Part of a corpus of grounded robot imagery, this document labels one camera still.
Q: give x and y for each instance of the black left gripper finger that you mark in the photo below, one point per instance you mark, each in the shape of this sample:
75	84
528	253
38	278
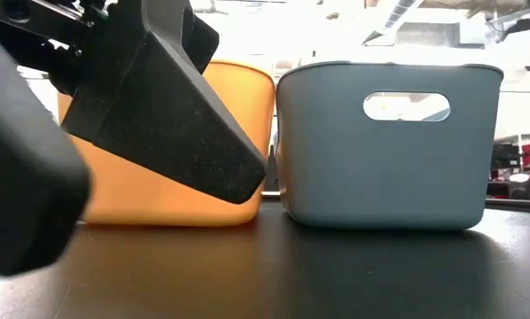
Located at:
172	119
21	177

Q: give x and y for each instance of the yellow plastic bin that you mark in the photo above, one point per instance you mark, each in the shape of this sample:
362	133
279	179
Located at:
167	208

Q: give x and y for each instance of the blue plastic bin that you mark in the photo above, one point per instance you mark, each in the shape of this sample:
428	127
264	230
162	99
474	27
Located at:
380	177

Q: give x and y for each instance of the white-lidded black canister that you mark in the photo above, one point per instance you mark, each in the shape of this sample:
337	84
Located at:
519	186

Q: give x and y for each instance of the silver ceiling duct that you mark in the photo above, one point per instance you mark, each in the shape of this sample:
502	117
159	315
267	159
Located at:
389	20

